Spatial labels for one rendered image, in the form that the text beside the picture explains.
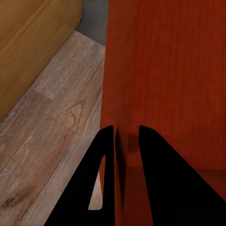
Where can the door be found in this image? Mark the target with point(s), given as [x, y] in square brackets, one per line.
[31, 32]

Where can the storage box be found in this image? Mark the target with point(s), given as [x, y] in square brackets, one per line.
[165, 68]

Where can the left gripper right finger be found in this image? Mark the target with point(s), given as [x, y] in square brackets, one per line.
[178, 195]

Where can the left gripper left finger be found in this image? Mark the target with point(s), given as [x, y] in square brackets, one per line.
[72, 207]

